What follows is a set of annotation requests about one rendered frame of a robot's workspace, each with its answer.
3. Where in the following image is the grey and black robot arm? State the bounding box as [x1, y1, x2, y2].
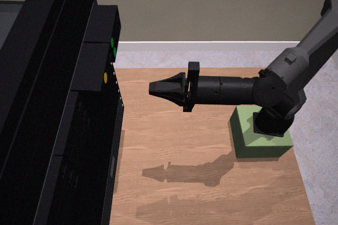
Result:
[217, 0, 338, 137]

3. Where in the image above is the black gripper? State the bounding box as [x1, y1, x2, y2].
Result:
[149, 61, 220, 112]

